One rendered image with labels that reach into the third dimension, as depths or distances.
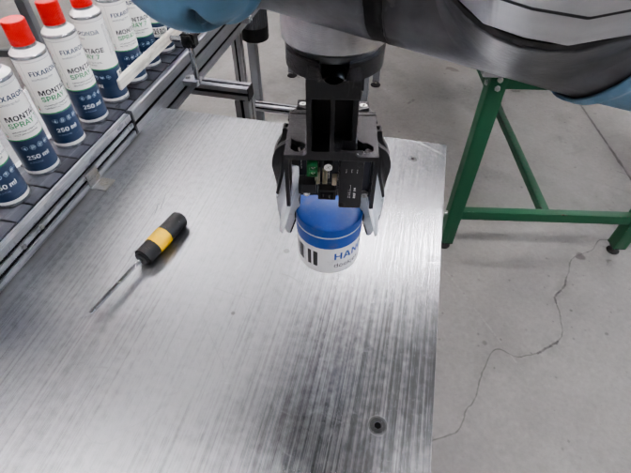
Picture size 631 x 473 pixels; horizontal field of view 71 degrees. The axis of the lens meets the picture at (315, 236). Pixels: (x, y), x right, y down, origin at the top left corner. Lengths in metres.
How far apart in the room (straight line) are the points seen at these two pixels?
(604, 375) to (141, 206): 1.47
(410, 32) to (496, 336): 1.52
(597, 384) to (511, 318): 0.31
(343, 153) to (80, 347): 0.44
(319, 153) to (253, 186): 0.46
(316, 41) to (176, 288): 0.44
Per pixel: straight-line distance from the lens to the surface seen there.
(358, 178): 0.34
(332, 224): 0.44
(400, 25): 0.17
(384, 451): 0.53
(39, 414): 0.62
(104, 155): 0.88
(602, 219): 1.93
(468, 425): 1.48
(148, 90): 0.99
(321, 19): 0.19
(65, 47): 0.86
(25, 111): 0.79
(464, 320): 1.65
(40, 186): 0.82
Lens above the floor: 1.33
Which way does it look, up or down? 47 degrees down
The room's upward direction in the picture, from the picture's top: straight up
